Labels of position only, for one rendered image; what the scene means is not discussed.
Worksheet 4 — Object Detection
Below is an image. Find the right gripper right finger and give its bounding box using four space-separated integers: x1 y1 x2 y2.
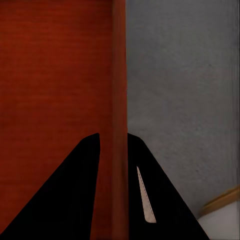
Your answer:
127 133 210 240

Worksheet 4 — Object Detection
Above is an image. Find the storage box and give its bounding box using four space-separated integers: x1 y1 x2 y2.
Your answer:
0 0 129 240

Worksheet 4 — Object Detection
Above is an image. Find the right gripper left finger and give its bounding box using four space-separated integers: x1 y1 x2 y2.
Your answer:
0 133 101 240

